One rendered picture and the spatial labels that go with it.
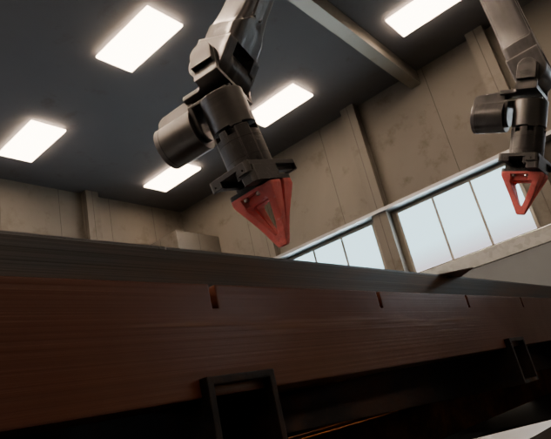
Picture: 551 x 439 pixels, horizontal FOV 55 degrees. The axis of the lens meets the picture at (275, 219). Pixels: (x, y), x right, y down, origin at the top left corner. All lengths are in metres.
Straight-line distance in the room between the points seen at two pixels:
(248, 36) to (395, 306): 0.43
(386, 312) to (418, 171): 9.55
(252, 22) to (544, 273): 1.03
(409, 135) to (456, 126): 0.88
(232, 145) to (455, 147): 9.22
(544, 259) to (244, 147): 1.04
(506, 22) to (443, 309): 0.70
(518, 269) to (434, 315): 1.02
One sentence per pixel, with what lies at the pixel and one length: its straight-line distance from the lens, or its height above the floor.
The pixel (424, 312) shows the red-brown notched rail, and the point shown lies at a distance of 0.51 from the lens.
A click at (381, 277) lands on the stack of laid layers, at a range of 0.56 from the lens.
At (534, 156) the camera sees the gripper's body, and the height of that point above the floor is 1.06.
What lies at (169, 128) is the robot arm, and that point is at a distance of 0.69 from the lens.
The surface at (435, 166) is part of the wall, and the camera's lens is 9.86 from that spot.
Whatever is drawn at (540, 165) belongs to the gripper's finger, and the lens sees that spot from 1.01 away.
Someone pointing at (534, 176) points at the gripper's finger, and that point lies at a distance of 1.02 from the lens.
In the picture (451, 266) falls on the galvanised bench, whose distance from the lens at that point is 1.60.
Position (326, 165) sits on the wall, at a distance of 11.02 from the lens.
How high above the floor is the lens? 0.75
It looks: 20 degrees up
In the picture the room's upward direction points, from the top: 13 degrees counter-clockwise
